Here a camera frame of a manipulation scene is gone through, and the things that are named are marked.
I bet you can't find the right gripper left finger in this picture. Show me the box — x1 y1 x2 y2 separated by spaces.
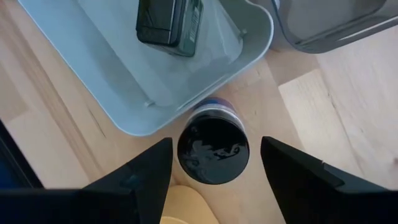
0 137 174 224

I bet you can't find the yellow plastic bin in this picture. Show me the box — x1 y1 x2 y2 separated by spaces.
159 184 221 224

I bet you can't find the black-lid jar dark spice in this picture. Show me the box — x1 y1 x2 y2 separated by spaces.
176 96 251 185

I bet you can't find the dark grey plastic bin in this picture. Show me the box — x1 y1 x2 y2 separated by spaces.
248 0 398 54

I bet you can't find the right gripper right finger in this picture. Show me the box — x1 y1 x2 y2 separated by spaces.
260 136 398 224

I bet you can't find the dark green spice tin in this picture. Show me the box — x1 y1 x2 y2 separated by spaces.
135 0 205 58

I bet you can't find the light grey plastic bin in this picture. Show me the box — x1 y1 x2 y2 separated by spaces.
17 0 275 138

